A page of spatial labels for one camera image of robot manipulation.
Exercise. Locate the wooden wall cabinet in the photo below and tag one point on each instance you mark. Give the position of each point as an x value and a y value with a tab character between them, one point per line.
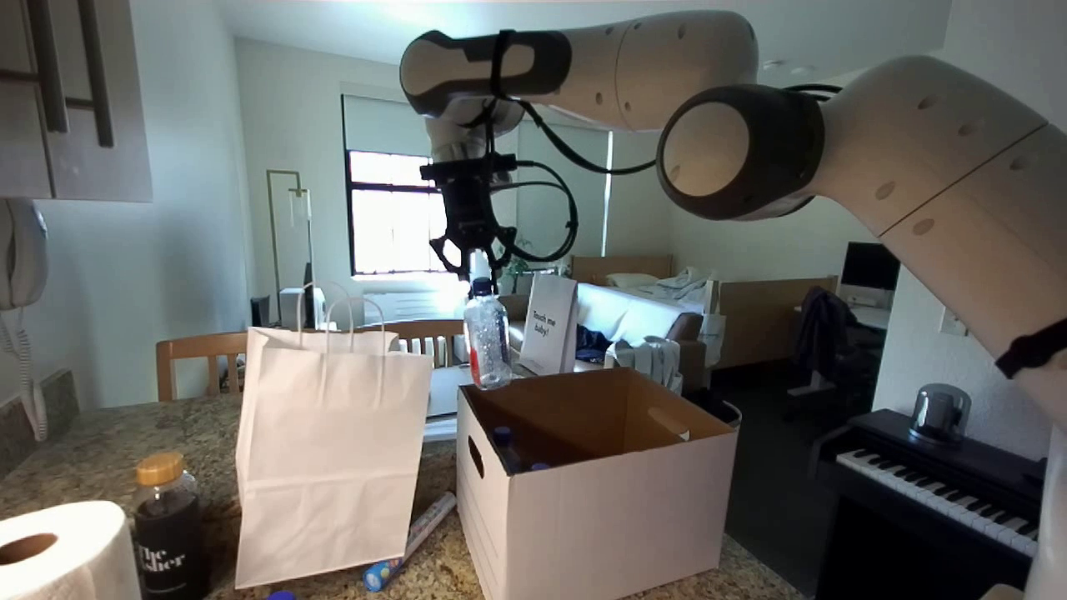
122	101

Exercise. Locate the black framed window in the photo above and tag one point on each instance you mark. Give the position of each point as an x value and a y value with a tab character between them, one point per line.
383	221

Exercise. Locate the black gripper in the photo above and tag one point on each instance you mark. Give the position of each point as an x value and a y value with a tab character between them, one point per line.
470	204

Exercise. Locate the clear water bottle blue cap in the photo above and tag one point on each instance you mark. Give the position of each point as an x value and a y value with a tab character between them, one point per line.
506	444
487	334
280	594

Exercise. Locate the blue white flat package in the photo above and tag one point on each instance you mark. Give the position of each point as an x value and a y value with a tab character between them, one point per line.
434	522

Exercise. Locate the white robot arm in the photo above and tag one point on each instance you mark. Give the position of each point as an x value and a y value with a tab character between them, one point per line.
946	167

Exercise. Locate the white radiator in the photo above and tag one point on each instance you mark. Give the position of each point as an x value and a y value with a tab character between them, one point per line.
389	304

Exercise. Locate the metal clothes rack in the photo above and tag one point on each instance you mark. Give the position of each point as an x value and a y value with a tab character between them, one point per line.
271	221

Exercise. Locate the white paper towel roll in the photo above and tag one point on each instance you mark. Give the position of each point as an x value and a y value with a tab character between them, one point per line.
78	553

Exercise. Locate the wooden chair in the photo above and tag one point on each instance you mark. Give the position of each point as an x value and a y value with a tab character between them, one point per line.
434	329
201	346

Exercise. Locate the black office chair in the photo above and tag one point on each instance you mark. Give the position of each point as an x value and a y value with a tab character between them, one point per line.
833	334

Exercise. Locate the black digital piano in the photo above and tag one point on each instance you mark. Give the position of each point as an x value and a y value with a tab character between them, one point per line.
946	468

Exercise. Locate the large brown cardboard box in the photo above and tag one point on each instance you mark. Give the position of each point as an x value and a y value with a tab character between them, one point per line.
769	321

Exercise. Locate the grey wall dispenser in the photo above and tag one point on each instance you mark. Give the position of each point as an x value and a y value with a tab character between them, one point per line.
20	252

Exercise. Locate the white roller blind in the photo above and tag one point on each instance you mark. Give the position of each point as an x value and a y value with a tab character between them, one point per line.
379	128
596	221

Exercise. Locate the white light switch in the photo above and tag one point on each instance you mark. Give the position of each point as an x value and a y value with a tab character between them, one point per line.
952	323

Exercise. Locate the metal kettle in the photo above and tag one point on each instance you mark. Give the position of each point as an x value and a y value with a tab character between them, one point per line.
939	411

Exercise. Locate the white paper bag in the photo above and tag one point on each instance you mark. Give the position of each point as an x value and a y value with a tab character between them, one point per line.
335	468

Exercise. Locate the white cardboard box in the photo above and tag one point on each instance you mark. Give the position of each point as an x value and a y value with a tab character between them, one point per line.
612	522

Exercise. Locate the dark jar yellow lid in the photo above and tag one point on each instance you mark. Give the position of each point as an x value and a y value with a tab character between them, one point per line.
167	534

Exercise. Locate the black computer monitor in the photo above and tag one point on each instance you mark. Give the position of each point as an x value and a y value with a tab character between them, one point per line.
871	267

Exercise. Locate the white bedding pile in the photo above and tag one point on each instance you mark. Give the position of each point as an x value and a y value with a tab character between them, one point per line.
668	334

